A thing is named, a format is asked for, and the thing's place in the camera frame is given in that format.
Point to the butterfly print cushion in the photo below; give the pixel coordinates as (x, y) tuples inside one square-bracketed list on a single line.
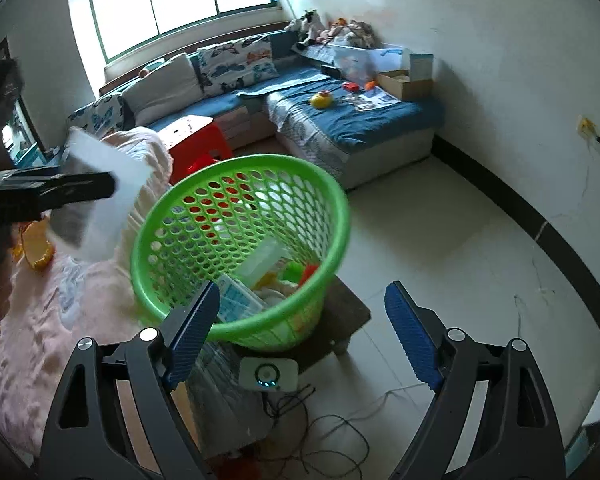
[(236, 65)]

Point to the blue sofa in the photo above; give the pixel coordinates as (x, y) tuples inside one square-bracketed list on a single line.
[(359, 138)]

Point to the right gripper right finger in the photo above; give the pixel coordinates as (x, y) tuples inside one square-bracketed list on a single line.
[(491, 416)]

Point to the red plastic stool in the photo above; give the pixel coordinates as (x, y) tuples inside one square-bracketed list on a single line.
[(194, 143)]

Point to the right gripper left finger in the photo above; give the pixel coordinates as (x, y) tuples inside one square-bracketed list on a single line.
[(86, 436)]

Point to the butterfly cushion at left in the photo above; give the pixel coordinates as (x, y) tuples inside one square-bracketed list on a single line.
[(101, 117)]

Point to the yellow green juice carton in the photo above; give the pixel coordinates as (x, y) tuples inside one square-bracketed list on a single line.
[(89, 226)]

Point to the cardboard box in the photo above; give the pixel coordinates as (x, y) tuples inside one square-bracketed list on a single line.
[(399, 84)]

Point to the white cushion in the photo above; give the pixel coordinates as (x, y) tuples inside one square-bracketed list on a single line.
[(172, 86)]

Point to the white router device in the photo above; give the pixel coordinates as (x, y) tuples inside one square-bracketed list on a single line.
[(267, 374)]

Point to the pink blanket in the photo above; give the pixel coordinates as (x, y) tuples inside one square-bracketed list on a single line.
[(50, 310)]

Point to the clear plastic storage bin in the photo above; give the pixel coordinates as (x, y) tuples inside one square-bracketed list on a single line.
[(362, 65)]

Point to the grey white milk carton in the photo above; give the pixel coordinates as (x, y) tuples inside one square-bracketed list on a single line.
[(237, 301)]

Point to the dark wooden low stool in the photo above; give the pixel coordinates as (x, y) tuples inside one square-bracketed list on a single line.
[(343, 315)]

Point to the green plastic mesh basket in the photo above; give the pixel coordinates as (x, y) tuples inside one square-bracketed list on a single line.
[(212, 221)]

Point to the plush toys pile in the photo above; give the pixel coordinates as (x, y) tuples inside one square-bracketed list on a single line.
[(312, 31)]

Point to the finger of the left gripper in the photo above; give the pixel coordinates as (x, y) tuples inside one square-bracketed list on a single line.
[(26, 193)]

